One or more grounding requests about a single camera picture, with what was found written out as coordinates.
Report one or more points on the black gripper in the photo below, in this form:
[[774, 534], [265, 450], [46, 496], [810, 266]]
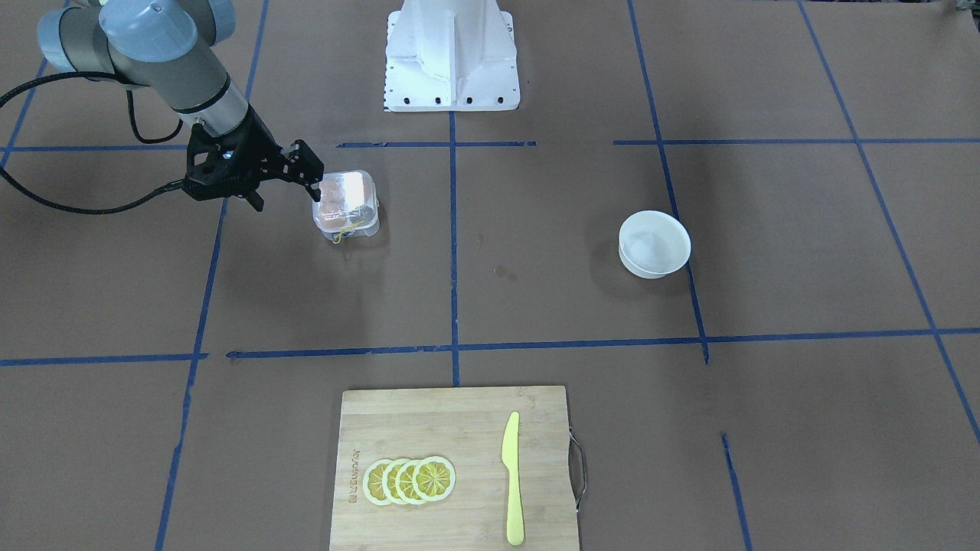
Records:
[[258, 150]]

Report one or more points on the brown egg from bowl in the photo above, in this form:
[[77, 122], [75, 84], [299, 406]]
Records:
[[333, 199]]

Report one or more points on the clear plastic egg box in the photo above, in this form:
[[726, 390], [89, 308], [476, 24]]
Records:
[[348, 207]]

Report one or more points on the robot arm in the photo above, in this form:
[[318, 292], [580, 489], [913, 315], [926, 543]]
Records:
[[168, 46]]

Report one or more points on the wooden cutting board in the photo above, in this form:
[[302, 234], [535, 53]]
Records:
[[465, 425]]

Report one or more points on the lemon slices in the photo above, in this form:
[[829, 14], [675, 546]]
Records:
[[408, 482]]

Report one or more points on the yellow plastic knife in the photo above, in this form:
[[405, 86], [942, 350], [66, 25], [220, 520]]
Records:
[[514, 511]]

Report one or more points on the white bowl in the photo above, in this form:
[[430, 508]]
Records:
[[652, 244]]

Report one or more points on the white centre column mount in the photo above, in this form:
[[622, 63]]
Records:
[[451, 56]]

